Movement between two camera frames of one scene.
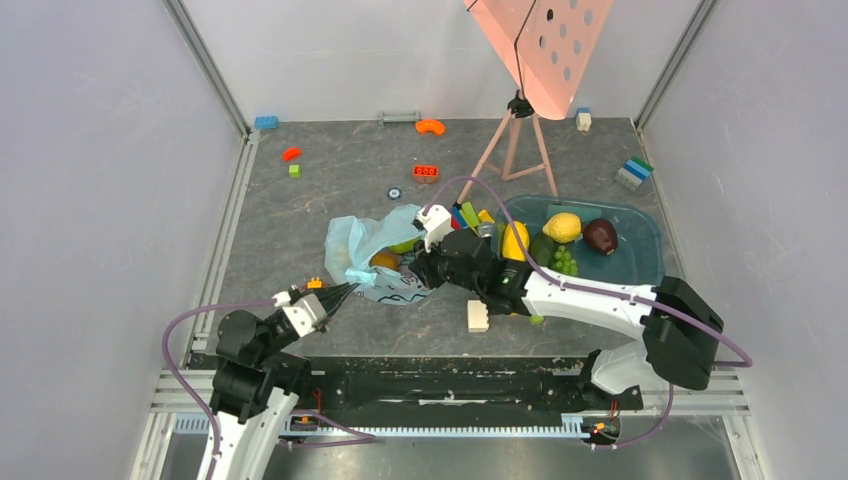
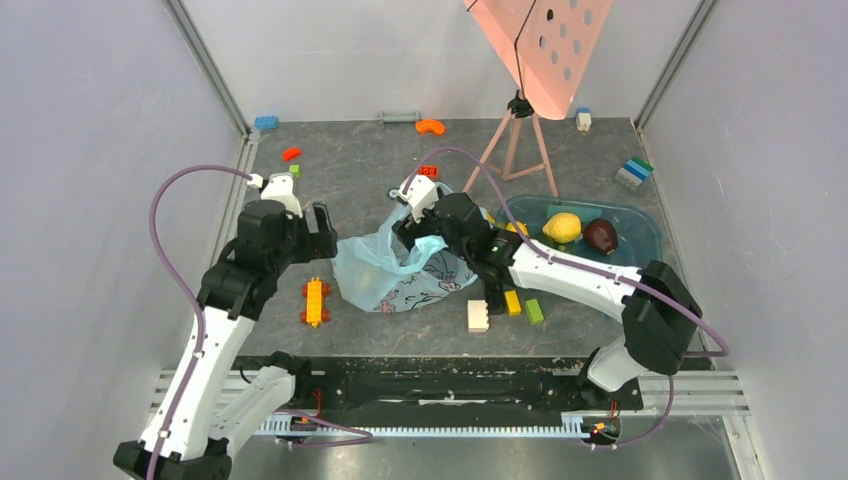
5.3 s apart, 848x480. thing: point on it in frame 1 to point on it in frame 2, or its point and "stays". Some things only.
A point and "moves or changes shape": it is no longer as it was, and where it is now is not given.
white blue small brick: [583, 119] stays
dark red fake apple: [601, 236] stays
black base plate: [386, 383] stays
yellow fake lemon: [563, 227] stays
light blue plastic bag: [351, 242] moves or changes shape
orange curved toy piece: [427, 124] stays
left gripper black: [330, 298] to [319, 244]
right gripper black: [428, 266] to [416, 230]
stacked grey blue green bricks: [632, 173] stays
